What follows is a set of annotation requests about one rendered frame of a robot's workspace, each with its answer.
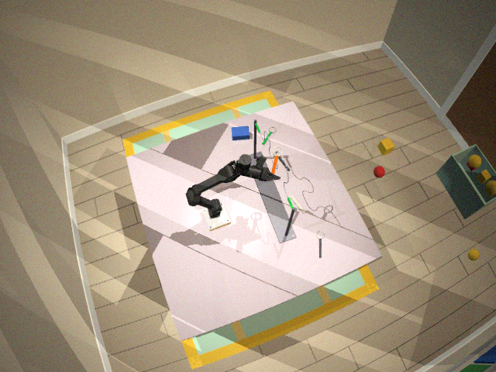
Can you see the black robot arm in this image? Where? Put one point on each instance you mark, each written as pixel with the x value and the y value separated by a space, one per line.
pixel 227 174

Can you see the blue rectangular block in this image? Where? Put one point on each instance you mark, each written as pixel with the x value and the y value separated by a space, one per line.
pixel 241 132

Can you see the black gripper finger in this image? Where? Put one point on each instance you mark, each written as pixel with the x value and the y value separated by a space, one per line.
pixel 272 177

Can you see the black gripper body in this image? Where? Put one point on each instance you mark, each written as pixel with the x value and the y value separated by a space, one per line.
pixel 257 173

